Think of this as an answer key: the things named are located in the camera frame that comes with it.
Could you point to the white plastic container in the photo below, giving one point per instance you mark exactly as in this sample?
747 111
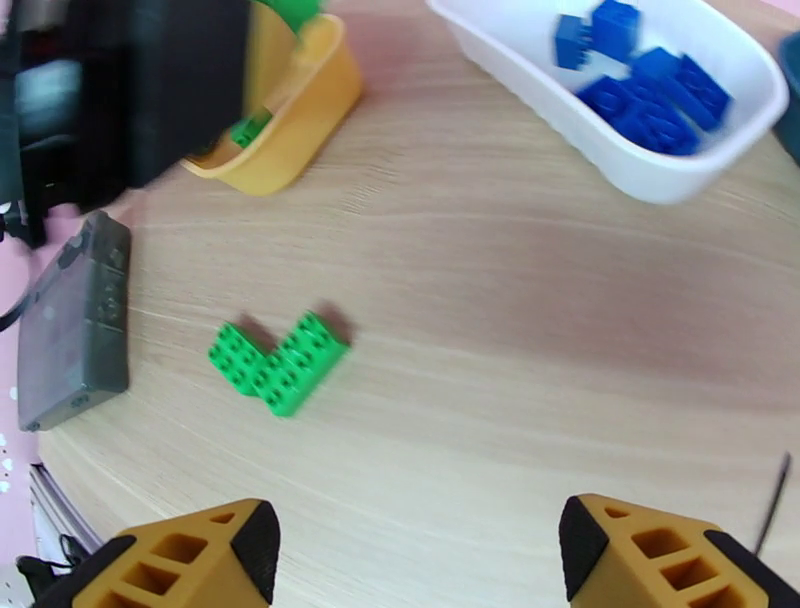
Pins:
625 169

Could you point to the tall blue lego brick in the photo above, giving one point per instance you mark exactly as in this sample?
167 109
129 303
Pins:
656 128

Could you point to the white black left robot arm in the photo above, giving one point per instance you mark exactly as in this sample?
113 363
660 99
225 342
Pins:
34 37

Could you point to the grey transparent organizer box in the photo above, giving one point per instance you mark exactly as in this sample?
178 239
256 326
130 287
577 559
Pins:
69 325

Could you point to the silver aluminium base frame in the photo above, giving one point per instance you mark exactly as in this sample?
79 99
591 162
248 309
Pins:
59 506

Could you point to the green sloped lego brick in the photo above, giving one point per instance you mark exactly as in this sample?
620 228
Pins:
294 12

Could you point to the long green lego brick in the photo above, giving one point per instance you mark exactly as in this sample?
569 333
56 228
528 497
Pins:
300 369

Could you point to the small green lego brick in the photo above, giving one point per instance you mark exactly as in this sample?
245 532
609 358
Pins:
251 130

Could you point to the dark blue plastic container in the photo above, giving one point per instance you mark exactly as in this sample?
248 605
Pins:
790 94

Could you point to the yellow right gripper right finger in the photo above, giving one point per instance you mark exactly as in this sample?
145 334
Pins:
662 556

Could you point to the yellow plastic container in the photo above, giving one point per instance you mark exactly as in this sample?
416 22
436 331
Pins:
300 125

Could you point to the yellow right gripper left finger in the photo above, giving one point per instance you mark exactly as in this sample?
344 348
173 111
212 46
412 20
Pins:
175 562

